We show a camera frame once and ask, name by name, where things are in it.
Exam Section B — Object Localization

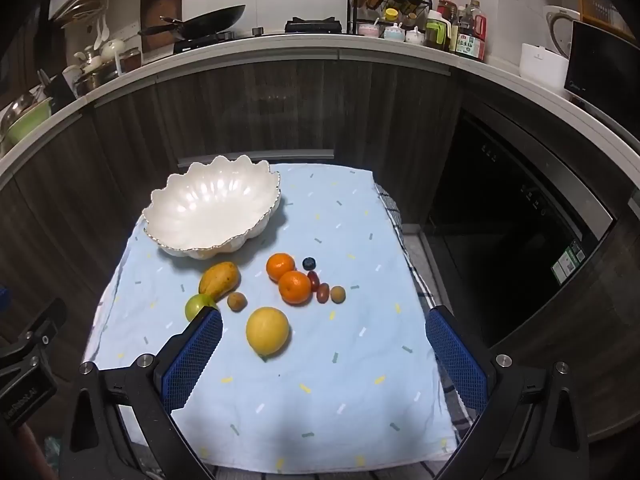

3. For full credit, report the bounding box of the white electric kettle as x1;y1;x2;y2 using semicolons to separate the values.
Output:
544;5;582;58

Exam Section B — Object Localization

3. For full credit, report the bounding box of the wooden cutting board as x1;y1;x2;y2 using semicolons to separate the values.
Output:
140;0;183;56

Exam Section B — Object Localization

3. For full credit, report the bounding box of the checkered cloth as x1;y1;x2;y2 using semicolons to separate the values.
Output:
200;182;476;480

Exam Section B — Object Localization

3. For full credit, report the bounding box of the dark wood kitchen cabinet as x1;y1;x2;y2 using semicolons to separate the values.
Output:
0;32;640;480

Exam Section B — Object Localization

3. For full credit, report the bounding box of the green plastic basin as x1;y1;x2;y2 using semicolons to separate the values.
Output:
4;97;55;145

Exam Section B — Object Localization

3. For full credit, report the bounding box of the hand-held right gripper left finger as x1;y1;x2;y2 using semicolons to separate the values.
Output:
59;306;224;480

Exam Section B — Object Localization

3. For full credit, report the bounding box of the black microwave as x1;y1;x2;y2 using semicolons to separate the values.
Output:
565;20;640;128

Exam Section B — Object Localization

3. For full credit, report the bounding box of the wooden lattice rack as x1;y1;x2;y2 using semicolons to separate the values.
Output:
577;0;633;36

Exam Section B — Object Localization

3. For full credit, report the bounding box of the black knife block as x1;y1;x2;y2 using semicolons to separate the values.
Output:
42;72;77;111

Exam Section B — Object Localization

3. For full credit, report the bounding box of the white square container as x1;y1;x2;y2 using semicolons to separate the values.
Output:
520;42;571;93

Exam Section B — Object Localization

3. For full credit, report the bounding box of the light blue patterned cloth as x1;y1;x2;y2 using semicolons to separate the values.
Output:
82;162;473;476

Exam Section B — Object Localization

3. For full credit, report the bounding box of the yellow lemon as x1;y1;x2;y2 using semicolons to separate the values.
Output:
245;306;291;358

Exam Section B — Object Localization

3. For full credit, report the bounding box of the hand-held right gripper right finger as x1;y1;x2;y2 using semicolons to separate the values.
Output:
425;305;591;480

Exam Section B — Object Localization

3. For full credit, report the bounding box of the green-handled oil bottle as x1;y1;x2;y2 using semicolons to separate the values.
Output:
425;10;453;51

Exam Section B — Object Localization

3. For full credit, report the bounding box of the green apple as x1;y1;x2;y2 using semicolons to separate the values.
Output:
185;294;219;322

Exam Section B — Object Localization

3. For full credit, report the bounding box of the dark sauce bottle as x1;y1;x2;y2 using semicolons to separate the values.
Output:
452;5;466;53

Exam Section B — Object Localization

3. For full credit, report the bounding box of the black gas stove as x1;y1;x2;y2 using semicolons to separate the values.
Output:
172;16;343;54

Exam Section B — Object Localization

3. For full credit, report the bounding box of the red-handled oil bottle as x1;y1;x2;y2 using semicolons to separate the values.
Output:
452;0;488;62

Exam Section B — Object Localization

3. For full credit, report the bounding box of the black wok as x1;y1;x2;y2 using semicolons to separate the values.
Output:
137;5;247;41

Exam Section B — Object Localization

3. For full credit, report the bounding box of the steel pot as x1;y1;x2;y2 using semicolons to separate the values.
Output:
75;62;121;93

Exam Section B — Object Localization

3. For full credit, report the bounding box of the yellow mango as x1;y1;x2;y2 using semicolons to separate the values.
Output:
198;261;241;303

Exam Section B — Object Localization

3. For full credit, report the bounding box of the black dishwasher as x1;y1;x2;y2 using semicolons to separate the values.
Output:
425;110;617;347

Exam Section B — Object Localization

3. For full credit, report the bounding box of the white scalloped bowl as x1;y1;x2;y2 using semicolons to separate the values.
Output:
141;155;282;261

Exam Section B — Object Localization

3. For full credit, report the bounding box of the glass jar with red contents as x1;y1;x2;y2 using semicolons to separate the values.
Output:
120;47;144;74

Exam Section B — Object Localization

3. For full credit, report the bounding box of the orange tangerine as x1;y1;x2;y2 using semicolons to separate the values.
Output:
278;270;313;306
265;253;297;283

